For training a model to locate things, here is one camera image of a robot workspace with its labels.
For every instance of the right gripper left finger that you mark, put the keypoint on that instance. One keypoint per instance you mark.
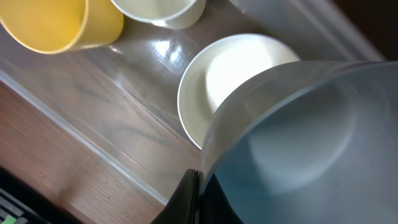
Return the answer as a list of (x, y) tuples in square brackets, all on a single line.
[(182, 206)]

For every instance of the yellow plastic cup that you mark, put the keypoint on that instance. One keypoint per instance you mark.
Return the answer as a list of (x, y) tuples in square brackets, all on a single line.
[(57, 26)]

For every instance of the white plastic cup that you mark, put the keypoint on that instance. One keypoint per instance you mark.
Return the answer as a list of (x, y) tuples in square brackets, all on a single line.
[(170, 14)]

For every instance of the clear plastic container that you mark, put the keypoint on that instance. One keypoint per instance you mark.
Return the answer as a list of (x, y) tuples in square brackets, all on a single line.
[(121, 99)]

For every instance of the grey plastic bowl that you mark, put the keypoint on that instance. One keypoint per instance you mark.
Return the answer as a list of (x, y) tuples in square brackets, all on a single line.
[(308, 142)]

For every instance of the white plastic bowl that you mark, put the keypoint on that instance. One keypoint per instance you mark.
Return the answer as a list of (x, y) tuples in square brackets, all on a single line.
[(220, 68)]

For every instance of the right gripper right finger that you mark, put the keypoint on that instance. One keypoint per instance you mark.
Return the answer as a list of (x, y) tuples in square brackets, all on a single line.
[(214, 207)]

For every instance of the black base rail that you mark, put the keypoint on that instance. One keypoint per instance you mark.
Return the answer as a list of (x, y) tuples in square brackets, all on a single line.
[(20, 203)]

